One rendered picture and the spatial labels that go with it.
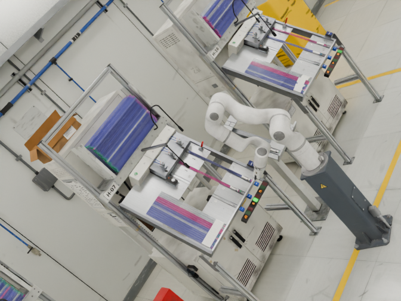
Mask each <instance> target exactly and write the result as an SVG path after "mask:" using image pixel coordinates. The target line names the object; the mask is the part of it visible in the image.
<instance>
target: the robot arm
mask: <svg viewBox="0 0 401 301"><path fill-rule="evenodd" d="M224 111H226V112H228V113H229V114H231V116H232V117H234V119H235V120H237V121H240V122H243V123H246V124H251V125H258V124H270V129H269V132H270V136H271V138H272V139H273V140H274V141H275V142H276V143H278V144H282V145H285V146H286V147H287V148H288V149H289V150H290V152H291V153H292V154H293V155H294V156H295V157H296V159H297V160H299V162H300V163H301V164H302V165H303V166H302V168H301V172H302V174H303V175H304V176H312V175H315V174H317V173H318V172H319V171H321V170H322V169H323V168H324V167H325V165H326V164H327V162H328V156H327V154H326V153H324V152H319V153H317V152H316V150H315V149H314V148H313V147H312V145H311V144H310V143H309V142H308V141H307V140H306V138H305V137H304V136H303V135H302V134H301V133H299V132H293V131H292V130H291V128H290V126H291V117H290V114H289V113H288V112H287V111H285V110H283V109H255V108H253V107H249V106H245V105H242V104H240V103H238V102H237V101H236V100H235V99H233V98H232V97H231V96H229V95H228V94H225V93H215V94H214V95H213V96H212V97H211V100H210V103H209V106H208V109H207V112H206V116H205V129H206V131H207V133H208V134H210V135H211V136H212V137H215V138H216V139H218V140H219V141H221V142H223V143H224V144H226V145H227V146H230V147H231V148H233V149H234V150H236V151H238V152H243V151H244V150H245V149H246V148H247V146H248V145H255V146H257V148H256V150H255V155H254V162H253V164H254V167H255V168H254V172H253V177H254V176H255V177H254V180H256V179H257V180H259V179H260V177H261V176H262V174H263V173H264V170H265V168H266V165H267V159H268V155H269V152H270V149H271V146H270V144H269V143H268V142H267V141H265V140H263V139H261V138H259V137H249V138H246V139H244V138H242V137H240V136H238V135H237V134H236V133H234V132H232V131H231V130H229V129H228V128H226V127H224V126H223V125H221V122H222V119H223V115H224Z"/></svg>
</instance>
